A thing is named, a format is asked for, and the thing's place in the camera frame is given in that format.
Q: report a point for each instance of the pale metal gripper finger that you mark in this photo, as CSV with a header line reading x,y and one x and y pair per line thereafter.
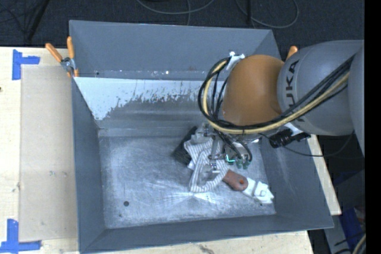
x,y
204,131
208,174

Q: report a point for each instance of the pale flat board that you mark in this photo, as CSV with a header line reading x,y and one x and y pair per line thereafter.
x,y
44,142

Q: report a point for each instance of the grey metal bin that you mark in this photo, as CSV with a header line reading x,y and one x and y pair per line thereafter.
x,y
143,175

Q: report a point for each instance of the black sponge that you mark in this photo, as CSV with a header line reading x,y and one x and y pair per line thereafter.
x,y
183,148

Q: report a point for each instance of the white striped cloth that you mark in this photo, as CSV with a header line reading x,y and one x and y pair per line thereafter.
x,y
198,157

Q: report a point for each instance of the black cylinder on white bracket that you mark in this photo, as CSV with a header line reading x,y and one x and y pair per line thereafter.
x,y
282,137

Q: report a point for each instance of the brown and white plastic tool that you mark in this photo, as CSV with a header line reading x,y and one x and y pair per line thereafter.
x,y
238,181

